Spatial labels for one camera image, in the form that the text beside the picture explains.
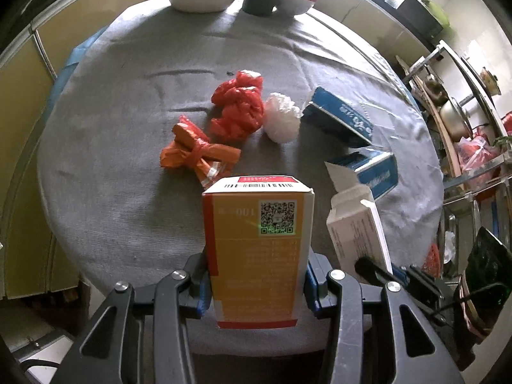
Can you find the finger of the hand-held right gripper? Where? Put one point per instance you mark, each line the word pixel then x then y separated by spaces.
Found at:
pixel 420 288
pixel 370 267

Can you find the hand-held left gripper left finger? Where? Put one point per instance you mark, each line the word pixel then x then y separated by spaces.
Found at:
pixel 200 292

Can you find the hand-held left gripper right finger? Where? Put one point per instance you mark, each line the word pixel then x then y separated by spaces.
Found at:
pixel 312 288

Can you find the white cardboard box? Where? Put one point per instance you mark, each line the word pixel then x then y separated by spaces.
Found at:
pixel 356 232

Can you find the orange yellow cardboard box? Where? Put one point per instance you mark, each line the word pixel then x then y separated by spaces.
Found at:
pixel 256 256

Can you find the dark blue cardboard box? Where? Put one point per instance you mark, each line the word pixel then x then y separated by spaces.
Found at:
pixel 340 116

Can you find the blue white open box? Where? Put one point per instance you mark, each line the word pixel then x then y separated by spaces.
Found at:
pixel 376 174

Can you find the pink red plastic bag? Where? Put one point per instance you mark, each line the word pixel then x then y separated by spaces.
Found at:
pixel 476 156

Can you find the orange knotted plastic wrapper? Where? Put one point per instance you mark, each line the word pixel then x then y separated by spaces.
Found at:
pixel 192 148

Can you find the clear plastic film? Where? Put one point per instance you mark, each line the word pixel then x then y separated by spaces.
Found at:
pixel 380 118

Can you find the steel pot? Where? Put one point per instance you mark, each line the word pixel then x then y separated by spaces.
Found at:
pixel 454 122

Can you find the white crumpled plastic bag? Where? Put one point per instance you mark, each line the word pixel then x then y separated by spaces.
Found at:
pixel 278 118

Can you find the dark metal pot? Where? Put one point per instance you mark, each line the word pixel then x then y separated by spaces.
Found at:
pixel 434 88

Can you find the enamel pot with lid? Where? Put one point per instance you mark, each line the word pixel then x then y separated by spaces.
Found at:
pixel 490 80

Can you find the yellow base cabinets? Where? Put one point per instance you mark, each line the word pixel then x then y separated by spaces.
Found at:
pixel 24 168

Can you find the metal storage rack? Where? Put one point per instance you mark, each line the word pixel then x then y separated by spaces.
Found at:
pixel 452 54

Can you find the black microwave oven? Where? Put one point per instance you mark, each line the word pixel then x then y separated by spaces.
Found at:
pixel 416 12

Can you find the green bag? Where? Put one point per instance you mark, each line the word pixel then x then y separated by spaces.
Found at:
pixel 438 12

